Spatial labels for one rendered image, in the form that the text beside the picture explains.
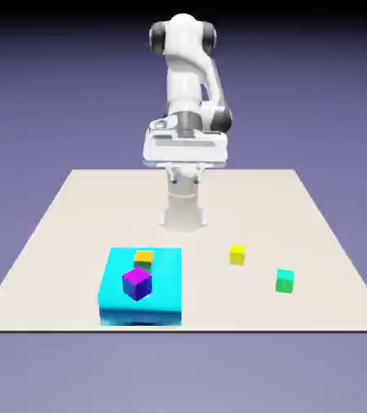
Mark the large cyan box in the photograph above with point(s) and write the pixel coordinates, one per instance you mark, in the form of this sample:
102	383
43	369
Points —
167	284

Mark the small purple cube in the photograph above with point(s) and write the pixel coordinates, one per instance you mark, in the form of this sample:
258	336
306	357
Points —
136	284

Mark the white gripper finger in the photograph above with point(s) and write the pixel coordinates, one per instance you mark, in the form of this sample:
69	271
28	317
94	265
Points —
174	176
196	175

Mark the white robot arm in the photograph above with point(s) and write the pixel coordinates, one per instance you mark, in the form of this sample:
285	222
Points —
183	58

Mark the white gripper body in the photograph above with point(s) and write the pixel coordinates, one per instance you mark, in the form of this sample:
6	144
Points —
186	151

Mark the small green cube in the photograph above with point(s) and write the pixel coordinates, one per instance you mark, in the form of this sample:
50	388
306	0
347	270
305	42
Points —
284	281

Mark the small yellow cube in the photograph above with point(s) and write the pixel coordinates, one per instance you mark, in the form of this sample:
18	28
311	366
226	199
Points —
237	255

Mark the small orange cube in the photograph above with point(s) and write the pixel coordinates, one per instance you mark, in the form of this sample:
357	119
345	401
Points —
144	256

